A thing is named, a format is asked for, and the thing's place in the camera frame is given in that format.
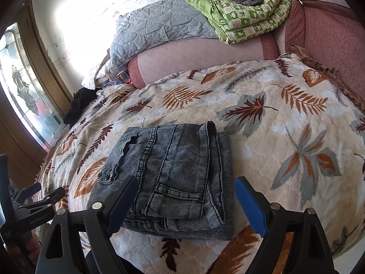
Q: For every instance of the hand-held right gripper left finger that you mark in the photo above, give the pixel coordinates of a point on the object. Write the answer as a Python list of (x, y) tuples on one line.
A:
[(122, 205)]

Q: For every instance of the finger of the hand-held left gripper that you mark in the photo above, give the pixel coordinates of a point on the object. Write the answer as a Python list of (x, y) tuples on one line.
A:
[(48, 198), (30, 190)]

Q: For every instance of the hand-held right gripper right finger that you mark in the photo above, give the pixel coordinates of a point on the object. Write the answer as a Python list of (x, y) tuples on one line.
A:
[(251, 205)]

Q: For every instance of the grey-blue denim pants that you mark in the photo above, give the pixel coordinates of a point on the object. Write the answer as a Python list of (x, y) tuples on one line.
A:
[(171, 171)]

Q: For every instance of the leaf-print cream blanket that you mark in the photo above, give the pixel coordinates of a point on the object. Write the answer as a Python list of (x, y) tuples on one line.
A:
[(256, 120)]

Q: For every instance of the stained glass door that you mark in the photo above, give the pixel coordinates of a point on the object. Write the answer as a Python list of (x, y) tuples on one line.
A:
[(25, 91)]

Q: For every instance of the black cloth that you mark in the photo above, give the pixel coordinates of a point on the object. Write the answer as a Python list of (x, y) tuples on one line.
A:
[(79, 102)]

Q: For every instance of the colourful plastic packaging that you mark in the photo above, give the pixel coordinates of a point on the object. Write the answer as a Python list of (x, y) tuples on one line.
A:
[(119, 78)]

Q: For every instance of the white pillow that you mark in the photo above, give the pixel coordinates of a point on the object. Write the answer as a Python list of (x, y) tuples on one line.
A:
[(94, 74)]

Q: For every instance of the pink quilted mattress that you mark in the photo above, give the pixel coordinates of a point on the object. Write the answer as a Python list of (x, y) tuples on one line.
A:
[(199, 57)]

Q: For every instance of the grey quilted bedspread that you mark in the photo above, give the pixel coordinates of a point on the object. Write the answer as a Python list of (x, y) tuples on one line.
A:
[(159, 25)]

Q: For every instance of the green patterned quilt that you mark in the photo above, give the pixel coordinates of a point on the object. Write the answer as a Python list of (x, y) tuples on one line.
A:
[(251, 20)]

